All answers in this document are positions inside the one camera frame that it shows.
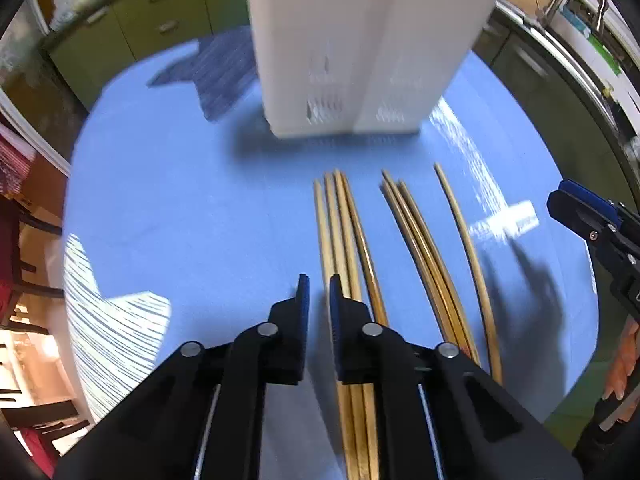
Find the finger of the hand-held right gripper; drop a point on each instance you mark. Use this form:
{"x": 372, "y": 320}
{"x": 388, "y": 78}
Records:
{"x": 575, "y": 210}

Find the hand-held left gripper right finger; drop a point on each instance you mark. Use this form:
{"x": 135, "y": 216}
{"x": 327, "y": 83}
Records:
{"x": 335, "y": 310}

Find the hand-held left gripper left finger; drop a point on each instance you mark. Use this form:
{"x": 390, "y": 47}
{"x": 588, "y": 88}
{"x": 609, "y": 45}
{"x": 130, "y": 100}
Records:
{"x": 300, "y": 305}

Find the bunch of wooden chopsticks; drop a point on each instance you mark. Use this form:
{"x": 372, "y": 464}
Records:
{"x": 340, "y": 240}

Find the white plastic utensil holder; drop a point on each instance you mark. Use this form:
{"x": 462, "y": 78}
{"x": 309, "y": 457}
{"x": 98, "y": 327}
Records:
{"x": 325, "y": 35}

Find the person's right forearm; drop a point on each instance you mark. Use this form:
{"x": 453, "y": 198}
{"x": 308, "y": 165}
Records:
{"x": 595, "y": 455}

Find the person's right hand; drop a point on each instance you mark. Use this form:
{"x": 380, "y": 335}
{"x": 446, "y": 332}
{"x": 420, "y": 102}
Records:
{"x": 622, "y": 370}

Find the blue printed tablecloth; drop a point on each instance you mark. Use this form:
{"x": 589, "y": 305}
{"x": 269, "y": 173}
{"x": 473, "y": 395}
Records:
{"x": 200, "y": 210}

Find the green scouring pad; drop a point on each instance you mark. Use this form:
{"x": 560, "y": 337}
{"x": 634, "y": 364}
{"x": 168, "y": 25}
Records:
{"x": 605, "y": 55}

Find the green sink cabinet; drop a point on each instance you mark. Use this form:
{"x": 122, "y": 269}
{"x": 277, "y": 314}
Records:
{"x": 525, "y": 60}

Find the small steel faucet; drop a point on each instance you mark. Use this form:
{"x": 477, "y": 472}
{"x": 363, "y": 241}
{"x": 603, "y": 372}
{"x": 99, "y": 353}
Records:
{"x": 600, "y": 12}

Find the dark wooden chair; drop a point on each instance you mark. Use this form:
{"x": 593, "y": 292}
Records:
{"x": 15, "y": 240}
{"x": 45, "y": 422}

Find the cardboard box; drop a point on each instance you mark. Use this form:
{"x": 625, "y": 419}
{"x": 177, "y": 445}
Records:
{"x": 42, "y": 190}

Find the red checked cloth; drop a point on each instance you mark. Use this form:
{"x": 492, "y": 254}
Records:
{"x": 12, "y": 160}

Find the green cabinet with drawers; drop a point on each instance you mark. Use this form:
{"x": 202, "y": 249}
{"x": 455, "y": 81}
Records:
{"x": 145, "y": 15}

